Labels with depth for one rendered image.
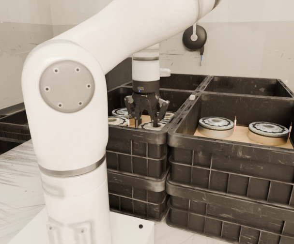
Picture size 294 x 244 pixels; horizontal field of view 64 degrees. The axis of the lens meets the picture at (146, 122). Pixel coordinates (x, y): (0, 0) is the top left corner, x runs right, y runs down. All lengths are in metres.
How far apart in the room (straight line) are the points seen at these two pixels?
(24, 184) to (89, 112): 0.54
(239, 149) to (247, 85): 0.79
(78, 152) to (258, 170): 0.32
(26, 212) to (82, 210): 0.35
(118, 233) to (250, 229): 0.26
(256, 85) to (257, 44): 2.80
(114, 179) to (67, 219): 0.21
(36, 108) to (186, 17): 0.22
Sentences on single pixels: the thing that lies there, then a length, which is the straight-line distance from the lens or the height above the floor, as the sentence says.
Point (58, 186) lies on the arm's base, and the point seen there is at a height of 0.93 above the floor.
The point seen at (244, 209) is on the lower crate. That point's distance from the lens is 0.50.
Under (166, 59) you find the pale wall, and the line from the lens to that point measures 4.08.
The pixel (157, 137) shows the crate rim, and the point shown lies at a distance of 0.46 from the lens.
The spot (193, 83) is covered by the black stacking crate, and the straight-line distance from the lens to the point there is 1.22.
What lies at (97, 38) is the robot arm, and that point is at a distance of 0.35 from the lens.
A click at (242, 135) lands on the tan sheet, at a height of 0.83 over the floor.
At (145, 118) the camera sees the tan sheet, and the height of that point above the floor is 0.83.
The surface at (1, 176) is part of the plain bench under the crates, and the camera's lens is 0.87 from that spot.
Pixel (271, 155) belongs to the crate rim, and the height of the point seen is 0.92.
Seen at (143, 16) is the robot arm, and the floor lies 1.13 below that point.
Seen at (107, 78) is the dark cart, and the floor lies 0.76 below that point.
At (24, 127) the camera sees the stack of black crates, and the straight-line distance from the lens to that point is 1.63.
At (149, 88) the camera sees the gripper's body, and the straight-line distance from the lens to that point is 0.63.
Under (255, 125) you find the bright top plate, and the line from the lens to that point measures 0.76.
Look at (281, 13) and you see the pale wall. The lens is 4.03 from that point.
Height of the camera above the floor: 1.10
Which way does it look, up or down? 20 degrees down
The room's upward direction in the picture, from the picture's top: straight up
